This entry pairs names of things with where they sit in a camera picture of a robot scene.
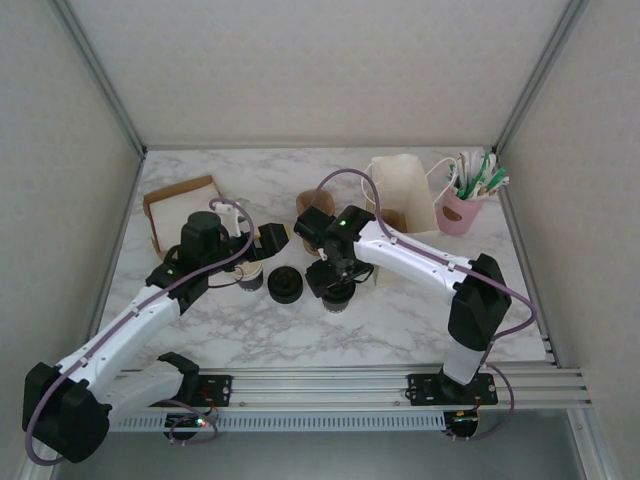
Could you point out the aluminium table back rail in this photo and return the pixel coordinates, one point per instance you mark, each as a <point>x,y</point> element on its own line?
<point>250,147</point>

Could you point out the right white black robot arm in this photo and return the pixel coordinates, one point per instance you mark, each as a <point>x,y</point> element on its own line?
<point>415,260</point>

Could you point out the pink stick holder cup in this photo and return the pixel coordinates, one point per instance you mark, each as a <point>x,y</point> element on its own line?
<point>457,220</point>

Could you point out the white paper napkin stack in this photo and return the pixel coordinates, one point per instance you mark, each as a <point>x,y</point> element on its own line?
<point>175,215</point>

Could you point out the brown cardboard napkin box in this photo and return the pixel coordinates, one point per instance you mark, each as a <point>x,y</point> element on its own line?
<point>175,189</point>

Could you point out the green white wrapped stick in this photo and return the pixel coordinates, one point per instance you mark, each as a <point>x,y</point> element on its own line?
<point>452,175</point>
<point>482,172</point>
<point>497,179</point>

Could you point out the aluminium mounting rail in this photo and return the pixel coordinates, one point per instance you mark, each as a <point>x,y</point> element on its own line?
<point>320,387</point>

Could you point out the aluminium frame post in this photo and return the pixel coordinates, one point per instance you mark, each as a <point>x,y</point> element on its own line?
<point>100,75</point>
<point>539,75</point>

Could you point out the small circuit board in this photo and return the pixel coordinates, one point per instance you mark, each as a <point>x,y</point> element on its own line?
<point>465,420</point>
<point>185,422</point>

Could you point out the cream printed paper bag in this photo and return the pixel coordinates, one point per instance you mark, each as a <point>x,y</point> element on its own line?
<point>405,185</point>

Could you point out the black paper coffee cup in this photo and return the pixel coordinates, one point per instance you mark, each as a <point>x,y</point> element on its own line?
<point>251,285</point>
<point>337,307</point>

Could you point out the beige wrapped stick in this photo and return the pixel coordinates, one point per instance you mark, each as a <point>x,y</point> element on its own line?
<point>462,165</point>

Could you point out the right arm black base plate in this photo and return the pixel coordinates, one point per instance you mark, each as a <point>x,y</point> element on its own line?
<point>422,390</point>

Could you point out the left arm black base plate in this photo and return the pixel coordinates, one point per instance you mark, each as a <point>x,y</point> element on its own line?
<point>220,390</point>

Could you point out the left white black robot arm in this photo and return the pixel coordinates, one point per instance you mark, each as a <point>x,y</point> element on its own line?
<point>130,330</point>

